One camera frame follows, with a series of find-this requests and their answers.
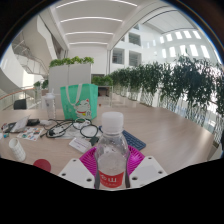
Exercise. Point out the potted green plants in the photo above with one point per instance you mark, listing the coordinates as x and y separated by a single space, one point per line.
41 84

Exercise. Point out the white tall cabinet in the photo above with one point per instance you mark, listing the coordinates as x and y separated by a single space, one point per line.
70 75

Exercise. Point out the dark blue keyboard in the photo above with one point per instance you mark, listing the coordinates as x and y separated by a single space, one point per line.
135 140

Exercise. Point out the colourful sticker sheet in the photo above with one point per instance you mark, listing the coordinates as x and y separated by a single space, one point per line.
30 134

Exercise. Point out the flat round red coaster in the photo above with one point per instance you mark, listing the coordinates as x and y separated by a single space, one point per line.
42 165

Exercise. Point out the white printed booklet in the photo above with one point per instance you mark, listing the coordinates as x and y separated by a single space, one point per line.
20 124

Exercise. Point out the green tote bag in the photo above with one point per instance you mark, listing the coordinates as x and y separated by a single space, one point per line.
80 101

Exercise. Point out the green plants on cabinet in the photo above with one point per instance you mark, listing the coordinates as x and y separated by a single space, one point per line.
71 61

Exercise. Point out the clear red-labelled water bottle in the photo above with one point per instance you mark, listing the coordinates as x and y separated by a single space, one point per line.
111 156

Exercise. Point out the white card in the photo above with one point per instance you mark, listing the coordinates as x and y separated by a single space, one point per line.
79 144

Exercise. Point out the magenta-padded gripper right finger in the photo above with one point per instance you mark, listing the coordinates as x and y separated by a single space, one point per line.
148 170

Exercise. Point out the ceiling light strips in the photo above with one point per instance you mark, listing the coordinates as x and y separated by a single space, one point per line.
90 19

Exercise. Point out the clear white-lidded shaker bottle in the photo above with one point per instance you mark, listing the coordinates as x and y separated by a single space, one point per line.
50 105

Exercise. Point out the black pouch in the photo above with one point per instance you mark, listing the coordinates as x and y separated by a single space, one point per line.
33 122

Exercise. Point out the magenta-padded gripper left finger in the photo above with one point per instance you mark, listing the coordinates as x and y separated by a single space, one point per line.
78 171

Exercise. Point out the black chair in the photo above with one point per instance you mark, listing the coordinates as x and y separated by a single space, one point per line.
20 104

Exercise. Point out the green hedge along railing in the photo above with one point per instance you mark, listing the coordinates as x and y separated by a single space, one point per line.
173 83

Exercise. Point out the plant shelf unit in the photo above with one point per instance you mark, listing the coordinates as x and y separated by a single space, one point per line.
102 81

